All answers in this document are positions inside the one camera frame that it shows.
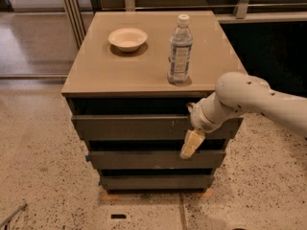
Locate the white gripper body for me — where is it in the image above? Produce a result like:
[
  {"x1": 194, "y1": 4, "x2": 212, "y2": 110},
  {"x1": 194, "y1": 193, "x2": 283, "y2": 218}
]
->
[{"x1": 190, "y1": 98, "x2": 220, "y2": 133}]

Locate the grey top drawer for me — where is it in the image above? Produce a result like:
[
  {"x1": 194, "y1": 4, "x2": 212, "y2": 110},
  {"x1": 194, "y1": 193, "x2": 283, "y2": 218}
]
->
[{"x1": 71, "y1": 113, "x2": 245, "y2": 142}]

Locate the grey drawer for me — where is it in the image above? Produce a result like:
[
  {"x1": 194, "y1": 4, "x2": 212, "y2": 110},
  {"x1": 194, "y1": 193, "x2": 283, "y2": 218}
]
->
[
  {"x1": 71, "y1": 113, "x2": 245, "y2": 142},
  {"x1": 86, "y1": 150, "x2": 225, "y2": 170},
  {"x1": 100, "y1": 174, "x2": 214, "y2": 191}
]

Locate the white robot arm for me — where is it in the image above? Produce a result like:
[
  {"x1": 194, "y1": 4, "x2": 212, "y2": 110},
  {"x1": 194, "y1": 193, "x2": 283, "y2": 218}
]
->
[{"x1": 180, "y1": 72, "x2": 307, "y2": 159}]

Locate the grey middle drawer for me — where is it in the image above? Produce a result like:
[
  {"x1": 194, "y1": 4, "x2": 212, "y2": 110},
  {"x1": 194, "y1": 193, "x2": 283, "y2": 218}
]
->
[{"x1": 86, "y1": 150, "x2": 225, "y2": 170}]

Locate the grey bottom drawer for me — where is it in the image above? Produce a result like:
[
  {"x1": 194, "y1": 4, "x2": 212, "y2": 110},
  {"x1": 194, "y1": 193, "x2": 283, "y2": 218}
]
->
[{"x1": 100, "y1": 174, "x2": 214, "y2": 191}]

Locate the grey drawer cabinet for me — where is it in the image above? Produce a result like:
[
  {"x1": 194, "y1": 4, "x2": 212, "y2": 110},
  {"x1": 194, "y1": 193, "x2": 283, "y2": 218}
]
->
[{"x1": 60, "y1": 11, "x2": 257, "y2": 195}]

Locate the clear plastic water bottle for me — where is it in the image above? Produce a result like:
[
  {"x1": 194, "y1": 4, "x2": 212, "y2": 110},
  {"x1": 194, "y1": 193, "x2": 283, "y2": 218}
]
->
[{"x1": 168, "y1": 14, "x2": 193, "y2": 83}]

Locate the white ceramic bowl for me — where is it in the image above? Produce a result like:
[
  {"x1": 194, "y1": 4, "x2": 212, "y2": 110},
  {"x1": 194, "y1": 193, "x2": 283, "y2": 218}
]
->
[{"x1": 108, "y1": 28, "x2": 148, "y2": 53}]

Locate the metal rod on floor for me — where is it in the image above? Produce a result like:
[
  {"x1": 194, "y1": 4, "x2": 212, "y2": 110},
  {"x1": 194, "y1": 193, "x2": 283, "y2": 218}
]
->
[{"x1": 0, "y1": 203, "x2": 27, "y2": 230}]

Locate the metal railing frame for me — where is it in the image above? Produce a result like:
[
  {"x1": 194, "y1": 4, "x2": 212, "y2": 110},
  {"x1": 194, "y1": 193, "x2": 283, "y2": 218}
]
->
[{"x1": 63, "y1": 0, "x2": 307, "y2": 44}]

